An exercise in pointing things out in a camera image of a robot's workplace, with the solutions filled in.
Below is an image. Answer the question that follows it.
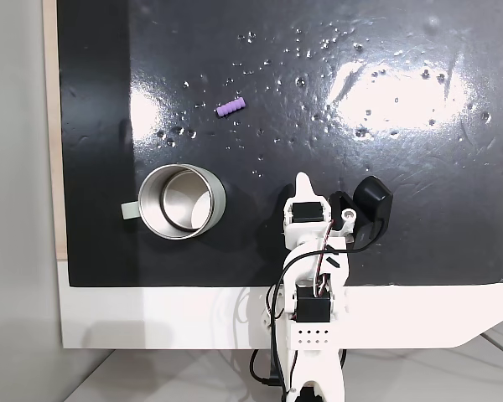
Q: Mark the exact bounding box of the purple ribbed pen grip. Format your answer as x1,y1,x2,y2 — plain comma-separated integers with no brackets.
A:
215,96,246,118

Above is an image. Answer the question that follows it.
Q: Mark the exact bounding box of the stainless steel cup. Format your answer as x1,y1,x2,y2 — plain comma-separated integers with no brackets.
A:
120,163,227,241

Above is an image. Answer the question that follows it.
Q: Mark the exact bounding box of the glossy black mat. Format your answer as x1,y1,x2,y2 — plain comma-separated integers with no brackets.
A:
56,0,503,289

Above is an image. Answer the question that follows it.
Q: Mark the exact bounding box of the beige wooden board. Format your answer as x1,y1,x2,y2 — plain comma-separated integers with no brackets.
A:
41,0,70,263

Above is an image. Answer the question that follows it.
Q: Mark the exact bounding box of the red white black servo wire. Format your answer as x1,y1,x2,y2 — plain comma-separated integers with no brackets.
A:
315,219,337,299

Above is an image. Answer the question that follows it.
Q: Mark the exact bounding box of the black oval camera box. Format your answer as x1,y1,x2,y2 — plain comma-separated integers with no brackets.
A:
350,176,394,249

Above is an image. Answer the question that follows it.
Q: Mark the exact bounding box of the black power cable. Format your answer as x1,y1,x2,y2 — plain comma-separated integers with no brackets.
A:
249,348,287,389

